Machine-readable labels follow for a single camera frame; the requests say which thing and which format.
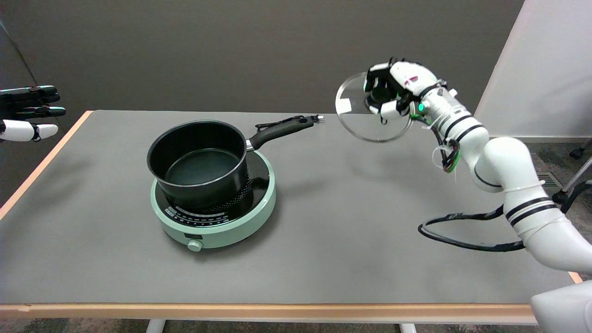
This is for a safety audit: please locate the black saucepan with handle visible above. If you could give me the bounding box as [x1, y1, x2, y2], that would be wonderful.
[147, 117, 315, 211]

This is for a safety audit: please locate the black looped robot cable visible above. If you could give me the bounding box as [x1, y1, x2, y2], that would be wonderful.
[418, 180, 592, 253]

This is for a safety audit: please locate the mint green induction cooker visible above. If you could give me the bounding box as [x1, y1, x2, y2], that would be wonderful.
[150, 150, 277, 253]

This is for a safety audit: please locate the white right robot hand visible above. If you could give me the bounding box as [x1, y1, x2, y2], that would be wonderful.
[363, 57, 448, 124]

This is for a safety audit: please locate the glass pot lid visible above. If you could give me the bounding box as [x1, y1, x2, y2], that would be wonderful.
[335, 72, 415, 143]

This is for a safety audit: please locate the black chair caster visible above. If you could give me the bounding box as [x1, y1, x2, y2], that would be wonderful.
[570, 141, 592, 160]

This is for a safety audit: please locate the green and black wrist wiring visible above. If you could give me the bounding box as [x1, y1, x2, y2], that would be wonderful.
[411, 112, 462, 174]

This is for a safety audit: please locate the floor air vent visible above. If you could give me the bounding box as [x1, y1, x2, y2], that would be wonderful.
[536, 172, 563, 188]

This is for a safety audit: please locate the grey chair leg with caster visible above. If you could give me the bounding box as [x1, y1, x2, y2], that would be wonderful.
[551, 156, 592, 206]

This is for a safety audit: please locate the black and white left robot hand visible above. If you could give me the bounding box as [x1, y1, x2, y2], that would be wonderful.
[0, 86, 66, 143]

